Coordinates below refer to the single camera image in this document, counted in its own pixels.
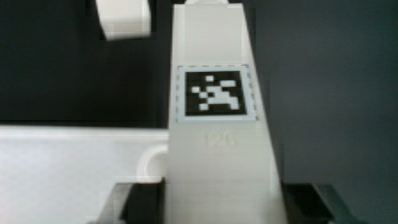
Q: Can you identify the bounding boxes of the white leg with marker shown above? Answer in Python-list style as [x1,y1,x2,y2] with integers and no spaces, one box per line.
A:
[165,0,287,224]

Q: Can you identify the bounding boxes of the white desk top tray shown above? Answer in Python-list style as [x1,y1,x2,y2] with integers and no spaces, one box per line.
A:
[0,125,168,224]

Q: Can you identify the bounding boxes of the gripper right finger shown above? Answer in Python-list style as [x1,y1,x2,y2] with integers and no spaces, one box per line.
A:
[282,183,355,224]

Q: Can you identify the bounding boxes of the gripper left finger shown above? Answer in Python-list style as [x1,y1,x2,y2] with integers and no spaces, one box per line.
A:
[86,182,163,224]

